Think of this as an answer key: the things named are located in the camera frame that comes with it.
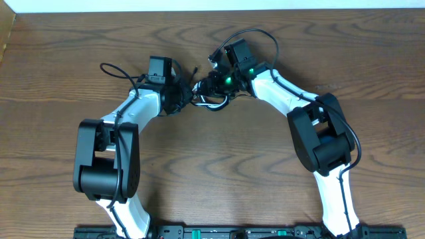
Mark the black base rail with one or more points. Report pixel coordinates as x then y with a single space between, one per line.
300 231

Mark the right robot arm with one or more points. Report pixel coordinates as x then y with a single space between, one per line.
322 138

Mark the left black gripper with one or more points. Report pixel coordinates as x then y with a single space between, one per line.
186 89

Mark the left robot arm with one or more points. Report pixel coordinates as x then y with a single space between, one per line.
107 159

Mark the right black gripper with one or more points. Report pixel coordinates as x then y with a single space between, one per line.
212 81

